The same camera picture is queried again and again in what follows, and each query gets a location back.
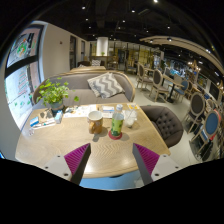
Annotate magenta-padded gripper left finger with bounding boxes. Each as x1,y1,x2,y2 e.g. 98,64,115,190
41,142,92,186

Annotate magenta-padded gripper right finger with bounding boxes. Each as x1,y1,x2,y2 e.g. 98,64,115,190
132,143,184,187

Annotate green-labelled clear drink bottle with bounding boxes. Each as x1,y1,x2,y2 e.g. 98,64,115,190
109,103,125,138

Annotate dark grey tufted chair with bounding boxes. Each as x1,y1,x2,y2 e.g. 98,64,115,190
139,104,185,149

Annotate brown ceramic mug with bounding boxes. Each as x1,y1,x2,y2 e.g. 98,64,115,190
87,110,104,135

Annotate clear plastic cup with straw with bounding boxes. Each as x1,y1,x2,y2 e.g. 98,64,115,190
124,107,138,129

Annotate small light blue box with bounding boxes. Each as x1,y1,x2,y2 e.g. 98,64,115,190
53,110,64,124

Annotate white paper sheets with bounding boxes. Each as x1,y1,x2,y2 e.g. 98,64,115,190
63,103,98,119

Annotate brown card stand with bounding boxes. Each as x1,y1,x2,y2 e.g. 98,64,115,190
37,108,56,126

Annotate yellow square card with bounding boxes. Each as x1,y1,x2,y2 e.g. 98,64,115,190
126,103,141,111

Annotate blue and white leaflet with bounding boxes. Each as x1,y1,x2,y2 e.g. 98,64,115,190
101,105,116,119

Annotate grey curved sofa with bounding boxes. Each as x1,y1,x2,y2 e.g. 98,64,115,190
32,69,137,106

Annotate green potted plant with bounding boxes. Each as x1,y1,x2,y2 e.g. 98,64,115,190
35,77,80,113

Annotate group of round-backed chairs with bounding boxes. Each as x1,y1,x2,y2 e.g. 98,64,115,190
134,61,224,161

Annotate grey chevron pillow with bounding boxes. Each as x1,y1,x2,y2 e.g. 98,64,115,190
86,72,125,100

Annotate light wooden table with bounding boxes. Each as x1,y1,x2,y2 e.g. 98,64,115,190
69,65,108,73

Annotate wooden shelf unit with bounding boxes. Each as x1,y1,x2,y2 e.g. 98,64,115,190
109,41,163,73

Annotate white round pillar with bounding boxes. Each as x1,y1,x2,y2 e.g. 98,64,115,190
95,36,110,57

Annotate black-framed food poster panel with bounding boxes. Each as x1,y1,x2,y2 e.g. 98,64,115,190
3,23,46,129

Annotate group of ceiling lights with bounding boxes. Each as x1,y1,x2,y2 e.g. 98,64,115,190
79,0,221,58

